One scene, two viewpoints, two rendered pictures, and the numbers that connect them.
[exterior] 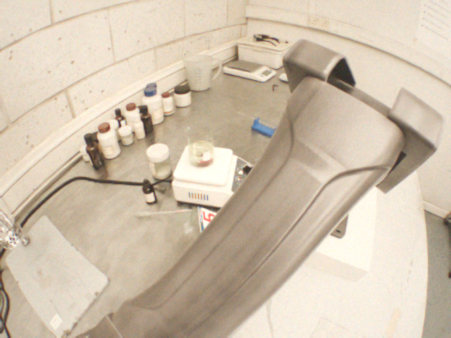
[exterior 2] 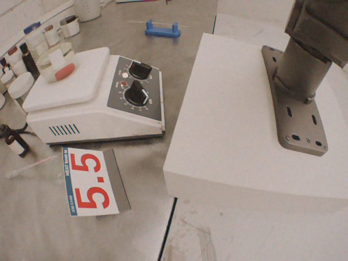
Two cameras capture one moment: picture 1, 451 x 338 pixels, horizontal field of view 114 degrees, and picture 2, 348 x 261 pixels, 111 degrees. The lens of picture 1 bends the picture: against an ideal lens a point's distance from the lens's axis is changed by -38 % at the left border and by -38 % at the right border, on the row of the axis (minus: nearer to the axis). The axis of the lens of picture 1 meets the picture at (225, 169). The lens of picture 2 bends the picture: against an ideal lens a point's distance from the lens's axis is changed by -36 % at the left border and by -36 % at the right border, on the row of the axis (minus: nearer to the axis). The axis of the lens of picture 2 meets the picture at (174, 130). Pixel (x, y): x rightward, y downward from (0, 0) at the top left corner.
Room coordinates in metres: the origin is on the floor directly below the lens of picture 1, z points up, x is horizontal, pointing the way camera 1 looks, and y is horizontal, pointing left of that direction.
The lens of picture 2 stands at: (0.18, -0.06, 1.11)
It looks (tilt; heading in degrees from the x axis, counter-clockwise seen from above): 53 degrees down; 349
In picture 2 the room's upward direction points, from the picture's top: 2 degrees counter-clockwise
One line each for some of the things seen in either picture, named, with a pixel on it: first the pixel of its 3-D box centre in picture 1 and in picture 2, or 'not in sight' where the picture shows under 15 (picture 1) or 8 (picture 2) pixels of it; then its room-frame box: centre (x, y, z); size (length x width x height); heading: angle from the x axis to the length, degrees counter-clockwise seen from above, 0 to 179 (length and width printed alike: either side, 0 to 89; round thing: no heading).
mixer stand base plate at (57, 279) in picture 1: (46, 270); not in sight; (0.11, 0.41, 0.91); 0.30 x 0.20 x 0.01; 64
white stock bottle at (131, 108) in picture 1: (132, 117); (17, 60); (0.68, 0.33, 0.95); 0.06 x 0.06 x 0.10
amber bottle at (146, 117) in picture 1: (146, 118); (27, 57); (0.67, 0.28, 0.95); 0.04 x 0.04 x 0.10
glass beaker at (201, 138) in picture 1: (199, 147); (51, 51); (0.42, 0.06, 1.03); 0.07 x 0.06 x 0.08; 71
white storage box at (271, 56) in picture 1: (267, 50); not in sight; (1.61, -0.26, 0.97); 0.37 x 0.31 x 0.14; 151
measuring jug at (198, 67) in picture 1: (201, 72); (90, 2); (1.06, 0.12, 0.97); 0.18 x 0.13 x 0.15; 104
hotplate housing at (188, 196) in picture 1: (215, 177); (90, 94); (0.41, 0.02, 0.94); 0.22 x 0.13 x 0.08; 82
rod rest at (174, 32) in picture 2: (266, 127); (161, 27); (0.68, -0.13, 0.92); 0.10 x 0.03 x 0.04; 54
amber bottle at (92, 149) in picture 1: (92, 150); not in sight; (0.49, 0.40, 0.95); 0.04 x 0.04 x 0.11
